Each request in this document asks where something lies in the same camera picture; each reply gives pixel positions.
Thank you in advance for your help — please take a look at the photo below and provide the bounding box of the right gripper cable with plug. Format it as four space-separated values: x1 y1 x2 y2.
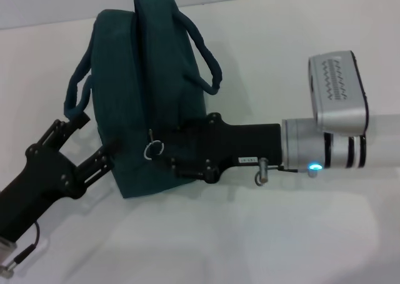
252 157 301 187

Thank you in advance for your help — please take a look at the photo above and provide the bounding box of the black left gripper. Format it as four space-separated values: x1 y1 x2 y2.
0 111 122 241

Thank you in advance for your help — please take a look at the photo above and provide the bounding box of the teal fabric tote bag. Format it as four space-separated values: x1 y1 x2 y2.
63 0 224 200

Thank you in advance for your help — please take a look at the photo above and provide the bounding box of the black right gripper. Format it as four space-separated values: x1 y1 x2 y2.
149 111 284 185

